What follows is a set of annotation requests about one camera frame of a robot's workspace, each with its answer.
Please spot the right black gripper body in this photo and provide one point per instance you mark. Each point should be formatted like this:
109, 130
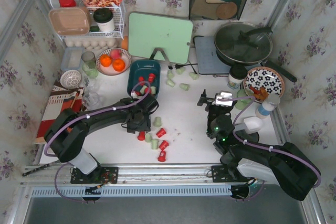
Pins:
209, 101

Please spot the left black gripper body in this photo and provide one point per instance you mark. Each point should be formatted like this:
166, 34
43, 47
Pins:
148, 102

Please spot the teal plastic storage basket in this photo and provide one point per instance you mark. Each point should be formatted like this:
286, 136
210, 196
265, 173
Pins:
142, 68

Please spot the white plastic scoop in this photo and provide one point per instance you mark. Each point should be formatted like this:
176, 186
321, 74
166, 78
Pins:
250, 125

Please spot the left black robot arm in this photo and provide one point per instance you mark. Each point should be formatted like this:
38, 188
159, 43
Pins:
67, 134

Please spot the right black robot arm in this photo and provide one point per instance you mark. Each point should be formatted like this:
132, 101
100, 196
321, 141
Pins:
284, 165

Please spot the green glass cup right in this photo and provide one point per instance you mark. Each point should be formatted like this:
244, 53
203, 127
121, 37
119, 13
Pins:
241, 104

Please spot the green glass cup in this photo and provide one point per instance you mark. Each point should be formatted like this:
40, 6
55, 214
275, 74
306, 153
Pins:
90, 69
241, 104

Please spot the grey induction cooker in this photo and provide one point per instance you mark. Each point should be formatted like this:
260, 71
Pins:
207, 59

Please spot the black lid seasoning jar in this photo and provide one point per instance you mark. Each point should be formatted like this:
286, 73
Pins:
237, 74

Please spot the clear glass cup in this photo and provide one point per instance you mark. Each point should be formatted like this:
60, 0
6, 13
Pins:
91, 85
91, 101

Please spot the metal cutting board stand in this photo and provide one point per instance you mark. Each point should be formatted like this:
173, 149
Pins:
159, 54

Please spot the pink fruit bowl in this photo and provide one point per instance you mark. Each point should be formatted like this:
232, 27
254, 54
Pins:
109, 71

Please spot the carrot pieces on plate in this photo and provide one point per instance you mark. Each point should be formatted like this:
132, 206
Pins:
260, 94

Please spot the blue floral plate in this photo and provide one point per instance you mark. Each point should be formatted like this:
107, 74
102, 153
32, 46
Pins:
268, 78

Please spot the white blue bottle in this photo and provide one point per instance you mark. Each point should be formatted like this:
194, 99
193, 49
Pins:
267, 106

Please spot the pink peach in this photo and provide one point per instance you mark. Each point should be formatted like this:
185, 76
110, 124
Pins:
115, 53

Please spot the black wok with lid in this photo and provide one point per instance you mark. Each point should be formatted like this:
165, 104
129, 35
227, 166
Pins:
247, 44

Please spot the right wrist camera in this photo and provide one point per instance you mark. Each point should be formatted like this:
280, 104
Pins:
223, 99

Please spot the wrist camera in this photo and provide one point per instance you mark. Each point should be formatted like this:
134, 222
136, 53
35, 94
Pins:
223, 99
136, 94

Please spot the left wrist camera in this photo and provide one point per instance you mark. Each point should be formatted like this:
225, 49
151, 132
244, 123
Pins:
136, 94

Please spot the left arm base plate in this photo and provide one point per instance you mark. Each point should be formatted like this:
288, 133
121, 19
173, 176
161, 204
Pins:
101, 175

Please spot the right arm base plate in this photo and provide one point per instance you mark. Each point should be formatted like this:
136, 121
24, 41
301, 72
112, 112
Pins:
220, 174

